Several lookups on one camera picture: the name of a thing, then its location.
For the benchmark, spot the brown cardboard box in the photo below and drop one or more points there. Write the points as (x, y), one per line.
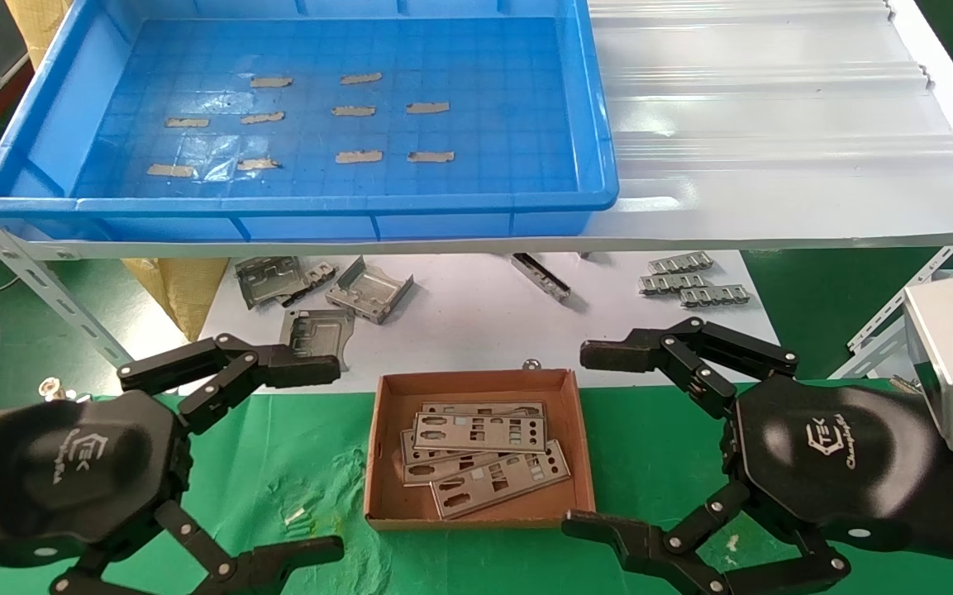
(476, 385)

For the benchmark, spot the flat stamped metal plate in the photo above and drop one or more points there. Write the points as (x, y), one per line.
(319, 326)

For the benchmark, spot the silver binder clip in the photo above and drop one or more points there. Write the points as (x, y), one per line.
(50, 387)

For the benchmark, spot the white paper board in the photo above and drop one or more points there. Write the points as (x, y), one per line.
(459, 326)

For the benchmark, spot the blue plastic tray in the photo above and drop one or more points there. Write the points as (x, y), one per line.
(493, 124)

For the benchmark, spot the bent metal bracket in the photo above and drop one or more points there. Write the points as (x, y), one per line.
(265, 281)

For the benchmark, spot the small toothed metal piece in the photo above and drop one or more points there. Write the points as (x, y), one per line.
(319, 273)

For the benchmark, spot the long narrow metal strip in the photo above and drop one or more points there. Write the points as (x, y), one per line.
(540, 278)

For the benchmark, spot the clear tape patch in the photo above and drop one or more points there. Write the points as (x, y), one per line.
(216, 102)
(212, 157)

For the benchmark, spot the green cloth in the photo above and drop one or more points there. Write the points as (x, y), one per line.
(278, 446)

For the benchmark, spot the perforated metal shelf leg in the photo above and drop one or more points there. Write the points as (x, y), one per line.
(34, 277)
(889, 310)

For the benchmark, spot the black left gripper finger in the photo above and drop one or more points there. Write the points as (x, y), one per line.
(302, 370)

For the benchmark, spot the toothed metal strip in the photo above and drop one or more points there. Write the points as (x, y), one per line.
(716, 296)
(681, 263)
(674, 283)

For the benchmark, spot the yellow tape outline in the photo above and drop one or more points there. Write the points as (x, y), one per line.
(326, 521)

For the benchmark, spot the small white tape bits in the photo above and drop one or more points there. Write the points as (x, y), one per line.
(296, 516)

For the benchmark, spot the open metal tray bracket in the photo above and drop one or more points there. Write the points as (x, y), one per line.
(369, 293)

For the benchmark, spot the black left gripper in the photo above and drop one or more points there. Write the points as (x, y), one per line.
(71, 471)

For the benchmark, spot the beige tape piece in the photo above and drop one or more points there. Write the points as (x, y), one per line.
(352, 110)
(171, 170)
(360, 78)
(427, 107)
(359, 156)
(431, 156)
(257, 164)

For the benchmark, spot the yellow woven sack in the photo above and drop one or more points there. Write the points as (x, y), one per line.
(34, 25)
(183, 289)

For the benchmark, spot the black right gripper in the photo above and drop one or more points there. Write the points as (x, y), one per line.
(831, 454)

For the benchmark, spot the metal io shield plate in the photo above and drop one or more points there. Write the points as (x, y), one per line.
(476, 407)
(451, 475)
(556, 464)
(435, 458)
(453, 439)

